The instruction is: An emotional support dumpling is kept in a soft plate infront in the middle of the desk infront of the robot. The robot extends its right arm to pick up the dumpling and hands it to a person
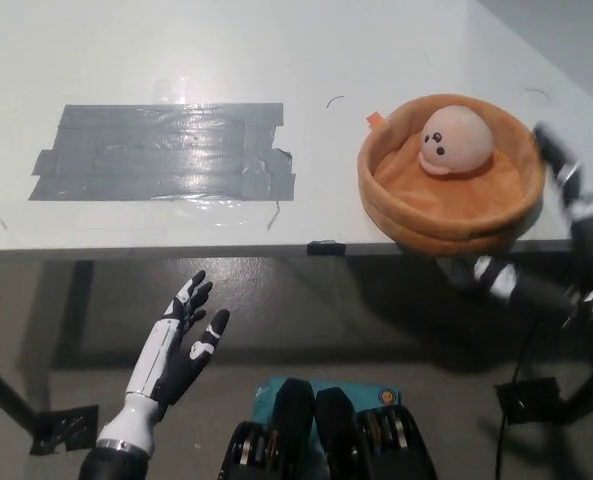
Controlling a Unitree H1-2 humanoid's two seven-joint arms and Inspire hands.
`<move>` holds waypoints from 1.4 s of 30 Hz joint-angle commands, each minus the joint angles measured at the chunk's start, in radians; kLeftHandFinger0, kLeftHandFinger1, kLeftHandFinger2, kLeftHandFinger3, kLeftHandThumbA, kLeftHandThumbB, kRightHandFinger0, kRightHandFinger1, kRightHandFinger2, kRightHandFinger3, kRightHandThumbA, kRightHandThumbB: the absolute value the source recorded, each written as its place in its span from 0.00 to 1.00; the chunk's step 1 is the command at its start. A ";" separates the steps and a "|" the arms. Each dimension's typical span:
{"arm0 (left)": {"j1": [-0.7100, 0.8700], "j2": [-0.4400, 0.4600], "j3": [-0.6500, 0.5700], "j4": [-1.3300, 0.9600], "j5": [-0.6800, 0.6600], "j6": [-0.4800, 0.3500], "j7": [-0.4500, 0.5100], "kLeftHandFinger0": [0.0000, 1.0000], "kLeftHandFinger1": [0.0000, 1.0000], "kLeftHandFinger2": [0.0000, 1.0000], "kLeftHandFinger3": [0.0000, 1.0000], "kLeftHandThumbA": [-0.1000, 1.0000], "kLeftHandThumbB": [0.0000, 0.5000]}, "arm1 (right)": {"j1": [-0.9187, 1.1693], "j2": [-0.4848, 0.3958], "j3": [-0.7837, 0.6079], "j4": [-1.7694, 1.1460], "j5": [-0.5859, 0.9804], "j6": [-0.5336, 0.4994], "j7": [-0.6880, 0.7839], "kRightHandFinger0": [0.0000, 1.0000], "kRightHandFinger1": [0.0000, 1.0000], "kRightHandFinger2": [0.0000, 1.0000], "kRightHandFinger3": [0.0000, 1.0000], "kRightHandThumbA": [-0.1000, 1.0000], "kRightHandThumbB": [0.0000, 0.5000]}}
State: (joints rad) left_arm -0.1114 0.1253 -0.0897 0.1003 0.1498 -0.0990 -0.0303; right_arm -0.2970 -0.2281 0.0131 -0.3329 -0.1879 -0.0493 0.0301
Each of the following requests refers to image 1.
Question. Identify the black curved stand leg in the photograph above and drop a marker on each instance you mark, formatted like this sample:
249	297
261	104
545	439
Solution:
586	397

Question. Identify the orange plush steamer basket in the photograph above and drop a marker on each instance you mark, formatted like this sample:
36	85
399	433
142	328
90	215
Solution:
426	200

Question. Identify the black teal robot torso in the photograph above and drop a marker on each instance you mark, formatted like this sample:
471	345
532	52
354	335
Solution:
336	440

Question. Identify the black floor tape patch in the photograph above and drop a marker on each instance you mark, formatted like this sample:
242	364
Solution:
528	400

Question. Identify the black stand leg with plate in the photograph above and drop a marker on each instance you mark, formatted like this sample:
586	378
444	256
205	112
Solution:
51	427

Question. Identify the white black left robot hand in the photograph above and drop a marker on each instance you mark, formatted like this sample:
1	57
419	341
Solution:
148	360

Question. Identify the grey duct tape patch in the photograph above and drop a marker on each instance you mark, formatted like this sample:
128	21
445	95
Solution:
166	150

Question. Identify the small black tape piece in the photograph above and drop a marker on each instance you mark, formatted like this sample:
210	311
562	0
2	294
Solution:
326	247

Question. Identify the orange fabric tag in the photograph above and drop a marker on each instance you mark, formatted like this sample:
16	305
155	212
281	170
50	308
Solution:
376	120

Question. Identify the pale pink plush dumpling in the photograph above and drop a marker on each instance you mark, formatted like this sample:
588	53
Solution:
458	137

